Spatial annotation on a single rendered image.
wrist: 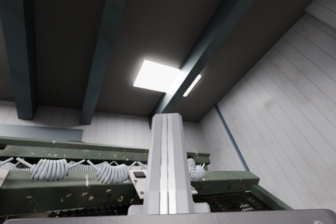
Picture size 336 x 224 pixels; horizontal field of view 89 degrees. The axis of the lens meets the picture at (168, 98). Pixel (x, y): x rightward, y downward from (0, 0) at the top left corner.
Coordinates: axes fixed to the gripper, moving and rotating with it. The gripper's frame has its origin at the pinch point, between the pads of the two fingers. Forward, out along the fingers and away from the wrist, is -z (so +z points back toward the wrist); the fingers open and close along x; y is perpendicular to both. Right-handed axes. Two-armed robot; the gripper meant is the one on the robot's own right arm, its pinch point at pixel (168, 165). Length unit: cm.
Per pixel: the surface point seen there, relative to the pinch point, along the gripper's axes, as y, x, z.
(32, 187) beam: 48, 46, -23
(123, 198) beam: 70, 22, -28
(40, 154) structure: 73, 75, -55
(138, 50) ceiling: 97, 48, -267
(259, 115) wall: 229, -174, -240
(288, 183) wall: 274, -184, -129
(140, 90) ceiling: 188, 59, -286
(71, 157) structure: 82, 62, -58
